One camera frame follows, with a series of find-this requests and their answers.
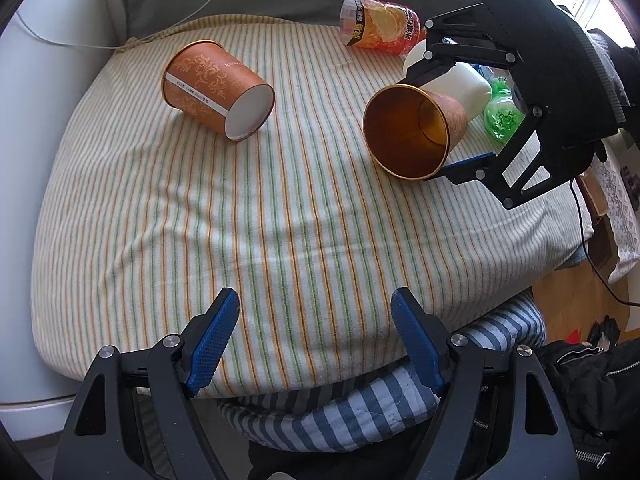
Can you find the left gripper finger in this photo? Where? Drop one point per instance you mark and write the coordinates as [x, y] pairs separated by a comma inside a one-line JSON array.
[[488, 168], [460, 35]]

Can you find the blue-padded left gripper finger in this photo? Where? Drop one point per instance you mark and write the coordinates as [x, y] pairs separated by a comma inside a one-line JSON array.
[[103, 437], [498, 417]]

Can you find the orange paper cup mouth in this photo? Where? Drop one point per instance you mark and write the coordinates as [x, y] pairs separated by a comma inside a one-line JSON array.
[[410, 132]]

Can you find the orange paper cup white base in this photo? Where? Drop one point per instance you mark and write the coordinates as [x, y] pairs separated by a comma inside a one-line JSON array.
[[207, 83]]

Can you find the white plastic bottle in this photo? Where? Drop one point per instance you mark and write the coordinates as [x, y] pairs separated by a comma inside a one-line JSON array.
[[463, 84]]

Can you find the green plastic bottle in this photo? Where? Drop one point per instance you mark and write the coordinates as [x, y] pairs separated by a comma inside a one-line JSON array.
[[501, 116]]

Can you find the orange snack bottle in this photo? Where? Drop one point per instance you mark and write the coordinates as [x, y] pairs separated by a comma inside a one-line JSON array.
[[381, 26]]

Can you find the black jacket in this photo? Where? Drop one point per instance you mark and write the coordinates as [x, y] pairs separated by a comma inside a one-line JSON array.
[[599, 393]]

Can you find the blue white striped cloth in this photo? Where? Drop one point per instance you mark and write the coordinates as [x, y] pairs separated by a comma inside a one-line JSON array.
[[374, 406]]

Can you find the white cabinet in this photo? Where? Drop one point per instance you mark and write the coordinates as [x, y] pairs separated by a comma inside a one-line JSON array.
[[51, 50]]

